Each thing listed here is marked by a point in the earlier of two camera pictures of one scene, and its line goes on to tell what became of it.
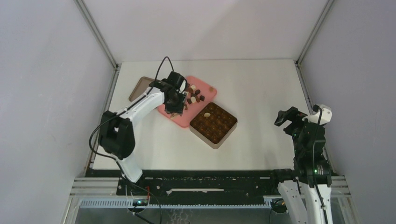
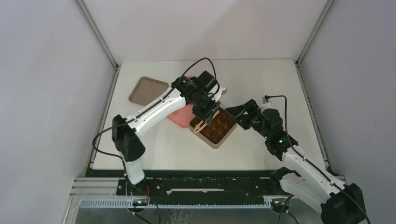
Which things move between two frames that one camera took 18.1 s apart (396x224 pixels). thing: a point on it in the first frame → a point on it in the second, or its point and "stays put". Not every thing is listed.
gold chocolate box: x=214 y=124 stays put
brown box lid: x=141 y=86 stays put
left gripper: x=178 y=108 → x=207 y=115
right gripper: x=293 y=114 → x=251 y=108
